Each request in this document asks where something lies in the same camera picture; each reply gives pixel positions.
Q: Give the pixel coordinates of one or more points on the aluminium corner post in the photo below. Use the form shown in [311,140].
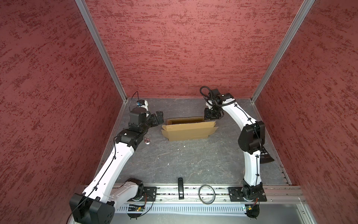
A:
[290,34]
[83,8]

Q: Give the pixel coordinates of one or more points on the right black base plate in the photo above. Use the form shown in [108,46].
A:
[236,195]

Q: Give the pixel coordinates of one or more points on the aluminium frame rail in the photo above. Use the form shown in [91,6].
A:
[219,194]

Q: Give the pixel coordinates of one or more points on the black handle bar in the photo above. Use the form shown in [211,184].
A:
[181,188]

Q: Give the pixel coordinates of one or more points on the right circuit board connector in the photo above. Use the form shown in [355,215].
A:
[253,211]

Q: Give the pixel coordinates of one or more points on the black calculator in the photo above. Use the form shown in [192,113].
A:
[265,156]

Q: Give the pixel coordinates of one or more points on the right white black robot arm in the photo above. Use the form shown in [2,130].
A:
[251,142]

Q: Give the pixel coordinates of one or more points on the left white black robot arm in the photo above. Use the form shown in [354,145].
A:
[96,205]

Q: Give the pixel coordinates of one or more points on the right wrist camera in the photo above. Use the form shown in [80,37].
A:
[219,99]

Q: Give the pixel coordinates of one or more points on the right aluminium corner post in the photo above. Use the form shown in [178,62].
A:
[290,34]

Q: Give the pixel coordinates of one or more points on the small metal spoon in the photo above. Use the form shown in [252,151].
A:
[147,141]

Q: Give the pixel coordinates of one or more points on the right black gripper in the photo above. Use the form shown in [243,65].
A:
[207,114]

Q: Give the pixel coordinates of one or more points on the circuit board connector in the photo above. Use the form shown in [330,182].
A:
[253,211]
[135,208]

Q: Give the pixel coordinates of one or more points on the left circuit board connector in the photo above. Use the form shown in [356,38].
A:
[135,208]

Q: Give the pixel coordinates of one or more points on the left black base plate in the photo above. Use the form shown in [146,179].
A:
[147,194]

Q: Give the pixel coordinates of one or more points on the white perforated cable duct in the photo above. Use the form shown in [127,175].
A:
[187,209]

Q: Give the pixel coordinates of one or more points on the left aluminium corner post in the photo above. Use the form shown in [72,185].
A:
[83,8]

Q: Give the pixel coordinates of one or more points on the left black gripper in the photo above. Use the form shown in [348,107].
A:
[160,117]

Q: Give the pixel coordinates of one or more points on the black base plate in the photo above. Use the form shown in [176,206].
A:
[147,194]
[236,195]

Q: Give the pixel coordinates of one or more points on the brown cardboard box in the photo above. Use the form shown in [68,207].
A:
[190,128]

